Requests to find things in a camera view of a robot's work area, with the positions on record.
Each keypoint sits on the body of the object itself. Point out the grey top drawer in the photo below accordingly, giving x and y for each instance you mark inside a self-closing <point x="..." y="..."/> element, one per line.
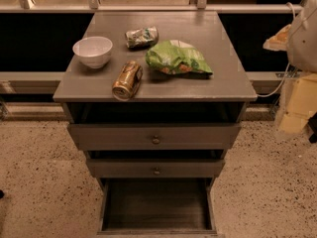
<point x="128" y="137"/>

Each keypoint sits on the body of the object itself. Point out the green chip bag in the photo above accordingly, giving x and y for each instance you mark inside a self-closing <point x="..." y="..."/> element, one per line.
<point x="176" y="57"/>

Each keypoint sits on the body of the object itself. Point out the grey middle drawer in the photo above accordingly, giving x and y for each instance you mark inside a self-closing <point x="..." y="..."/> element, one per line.
<point x="144" y="168"/>

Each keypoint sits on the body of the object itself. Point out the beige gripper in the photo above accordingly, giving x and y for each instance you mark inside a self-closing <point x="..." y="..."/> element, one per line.
<point x="304" y="45"/>

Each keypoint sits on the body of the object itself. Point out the crushed green white can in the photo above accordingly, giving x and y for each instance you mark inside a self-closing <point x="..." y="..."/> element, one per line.
<point x="143" y="37"/>

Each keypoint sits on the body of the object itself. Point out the grey wooden drawer cabinet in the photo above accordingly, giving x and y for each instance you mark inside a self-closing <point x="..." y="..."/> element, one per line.
<point x="86" y="96"/>

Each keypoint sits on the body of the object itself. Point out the grey open bottom drawer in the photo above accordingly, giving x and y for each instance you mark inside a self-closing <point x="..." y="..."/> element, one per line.
<point x="157" y="208"/>

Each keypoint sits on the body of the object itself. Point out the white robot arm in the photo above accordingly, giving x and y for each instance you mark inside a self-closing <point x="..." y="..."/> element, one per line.
<point x="299" y="40"/>

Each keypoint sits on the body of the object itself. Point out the orange soda can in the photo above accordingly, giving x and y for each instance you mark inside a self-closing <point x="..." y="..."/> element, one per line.
<point x="127" y="83"/>

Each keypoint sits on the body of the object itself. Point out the white ceramic bowl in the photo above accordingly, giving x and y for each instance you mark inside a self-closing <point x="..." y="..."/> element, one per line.
<point x="93" y="52"/>

